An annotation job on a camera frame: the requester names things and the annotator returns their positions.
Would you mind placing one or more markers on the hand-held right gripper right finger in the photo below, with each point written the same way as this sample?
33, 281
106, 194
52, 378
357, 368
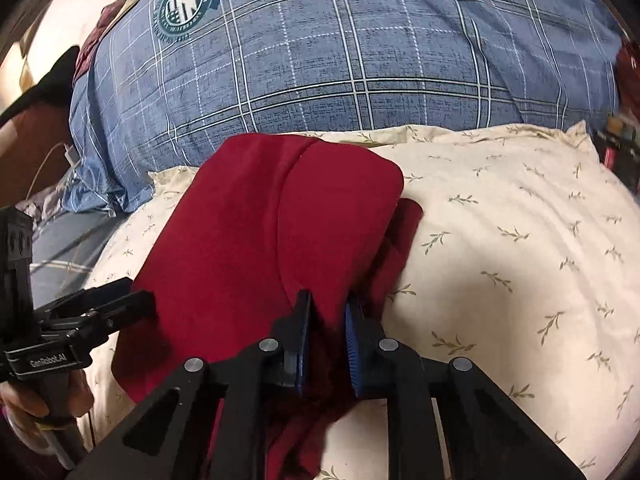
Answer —
352, 350

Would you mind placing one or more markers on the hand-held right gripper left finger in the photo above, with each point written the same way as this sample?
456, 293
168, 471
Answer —
301, 355

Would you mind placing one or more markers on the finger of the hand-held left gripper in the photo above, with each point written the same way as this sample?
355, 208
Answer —
130, 305
100, 292

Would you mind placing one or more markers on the dark red small garment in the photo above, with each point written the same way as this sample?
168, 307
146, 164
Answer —
250, 235

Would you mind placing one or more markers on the person's left hand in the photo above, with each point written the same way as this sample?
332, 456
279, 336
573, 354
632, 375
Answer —
22, 402

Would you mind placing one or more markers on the grey plaid bedsheet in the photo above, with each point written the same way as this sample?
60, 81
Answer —
55, 252

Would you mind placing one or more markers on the crumpled grey cloth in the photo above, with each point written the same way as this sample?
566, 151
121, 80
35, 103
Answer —
47, 200

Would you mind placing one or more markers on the white charger plug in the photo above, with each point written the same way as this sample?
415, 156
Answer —
72, 155

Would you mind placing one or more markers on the cream leaf-print pillow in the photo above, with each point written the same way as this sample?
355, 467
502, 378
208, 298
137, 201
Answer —
500, 260

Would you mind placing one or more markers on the black cloth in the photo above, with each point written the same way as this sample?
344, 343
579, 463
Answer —
47, 85

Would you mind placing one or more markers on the maroon cloth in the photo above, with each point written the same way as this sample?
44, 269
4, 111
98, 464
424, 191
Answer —
97, 42

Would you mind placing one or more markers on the blue plaid pillow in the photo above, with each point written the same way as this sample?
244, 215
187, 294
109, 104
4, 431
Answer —
350, 50

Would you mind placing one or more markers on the red object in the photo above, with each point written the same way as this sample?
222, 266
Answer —
629, 72

